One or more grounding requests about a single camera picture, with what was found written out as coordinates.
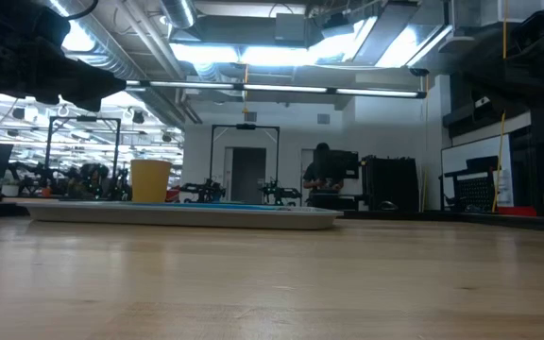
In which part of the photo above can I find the black gantry frame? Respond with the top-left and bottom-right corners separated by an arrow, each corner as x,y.
43,114 -> 123,199
209,123 -> 281,204

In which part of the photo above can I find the white plastic tray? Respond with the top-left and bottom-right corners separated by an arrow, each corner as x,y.
18,200 -> 345,231

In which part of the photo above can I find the yellow cup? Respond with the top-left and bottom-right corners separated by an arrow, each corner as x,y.
129,158 -> 174,205

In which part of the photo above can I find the black cabinet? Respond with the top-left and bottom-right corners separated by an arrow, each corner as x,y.
360,155 -> 420,213

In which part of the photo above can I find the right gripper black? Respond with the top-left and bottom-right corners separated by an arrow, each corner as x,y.
455,11 -> 544,94

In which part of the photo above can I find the person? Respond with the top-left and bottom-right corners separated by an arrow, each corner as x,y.
301,142 -> 345,209

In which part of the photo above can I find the silver ventilation duct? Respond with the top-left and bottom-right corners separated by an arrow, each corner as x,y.
160,0 -> 198,30

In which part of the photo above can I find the whiteboard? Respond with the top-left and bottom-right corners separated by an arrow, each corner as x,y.
440,133 -> 514,208

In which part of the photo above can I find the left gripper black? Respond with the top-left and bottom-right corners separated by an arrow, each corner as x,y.
0,27 -> 128,113

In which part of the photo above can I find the long light bar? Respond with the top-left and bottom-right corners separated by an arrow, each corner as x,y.
124,78 -> 428,100

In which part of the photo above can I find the red tray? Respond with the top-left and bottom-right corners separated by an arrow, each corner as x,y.
495,205 -> 538,218

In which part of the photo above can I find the yellow cable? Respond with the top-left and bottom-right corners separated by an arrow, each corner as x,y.
242,63 -> 250,114
490,0 -> 510,213

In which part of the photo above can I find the grey door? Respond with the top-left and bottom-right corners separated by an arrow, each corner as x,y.
229,146 -> 268,205

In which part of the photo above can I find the black pegboard cart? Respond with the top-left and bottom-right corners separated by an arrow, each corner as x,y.
438,155 -> 501,213

